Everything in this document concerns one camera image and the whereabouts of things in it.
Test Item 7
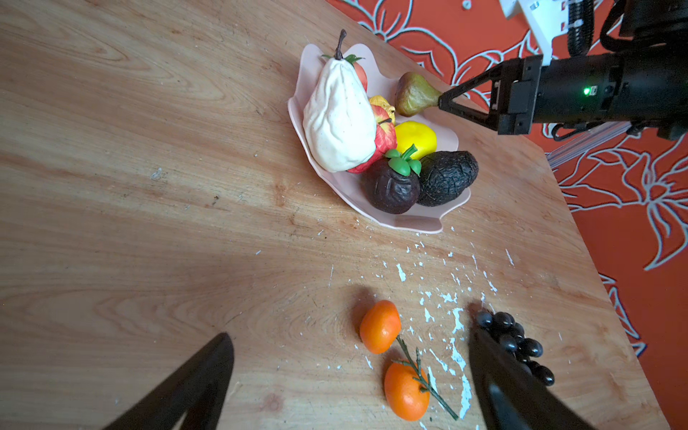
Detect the dark avocado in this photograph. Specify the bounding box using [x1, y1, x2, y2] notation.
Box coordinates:
[417, 150, 479, 207]

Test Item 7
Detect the small orange tangerine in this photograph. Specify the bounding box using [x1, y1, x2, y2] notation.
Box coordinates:
[359, 300, 401, 355]
[383, 335, 459, 422]

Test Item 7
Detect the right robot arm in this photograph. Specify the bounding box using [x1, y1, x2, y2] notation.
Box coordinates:
[436, 1, 687, 142]

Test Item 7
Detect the red apple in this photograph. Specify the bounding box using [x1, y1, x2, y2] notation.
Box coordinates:
[348, 106, 397, 174]

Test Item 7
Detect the beige garlic bulb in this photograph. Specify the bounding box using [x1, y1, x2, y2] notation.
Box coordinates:
[303, 30, 377, 173]

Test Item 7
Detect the red strawberry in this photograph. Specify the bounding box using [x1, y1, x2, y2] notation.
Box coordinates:
[322, 54, 368, 92]

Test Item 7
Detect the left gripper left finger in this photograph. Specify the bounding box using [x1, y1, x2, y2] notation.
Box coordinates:
[107, 333, 235, 429]

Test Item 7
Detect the large yellow lemon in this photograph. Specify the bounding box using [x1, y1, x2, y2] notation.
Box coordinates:
[395, 121, 437, 159]

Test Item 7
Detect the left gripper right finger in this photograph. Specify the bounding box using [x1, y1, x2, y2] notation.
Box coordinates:
[469, 328, 591, 429]

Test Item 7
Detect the small yellow fruit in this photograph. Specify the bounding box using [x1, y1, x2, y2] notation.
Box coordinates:
[369, 95, 396, 124]

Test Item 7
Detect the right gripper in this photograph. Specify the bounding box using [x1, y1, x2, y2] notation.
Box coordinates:
[437, 45, 687, 140]

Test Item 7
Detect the green red fig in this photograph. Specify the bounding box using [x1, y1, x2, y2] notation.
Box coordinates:
[395, 72, 443, 118]

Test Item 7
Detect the dark grape bunch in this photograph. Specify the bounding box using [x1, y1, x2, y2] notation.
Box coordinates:
[475, 309, 555, 387]

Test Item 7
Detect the pink scalloped fruit bowl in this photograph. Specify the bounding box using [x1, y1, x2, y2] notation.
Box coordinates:
[287, 42, 472, 235]

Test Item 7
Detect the dark purple mangosteen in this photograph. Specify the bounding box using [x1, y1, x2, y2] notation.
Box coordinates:
[361, 145, 421, 214]

